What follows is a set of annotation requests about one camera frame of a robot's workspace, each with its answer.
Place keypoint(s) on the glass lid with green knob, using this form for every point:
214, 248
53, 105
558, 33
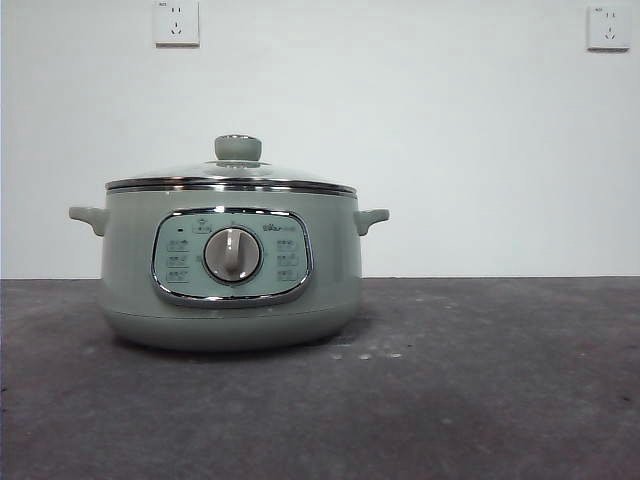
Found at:
238, 147

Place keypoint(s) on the pale green electric pot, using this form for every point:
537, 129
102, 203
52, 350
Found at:
130, 280

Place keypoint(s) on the white wall socket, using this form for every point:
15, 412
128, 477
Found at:
608, 27
176, 25

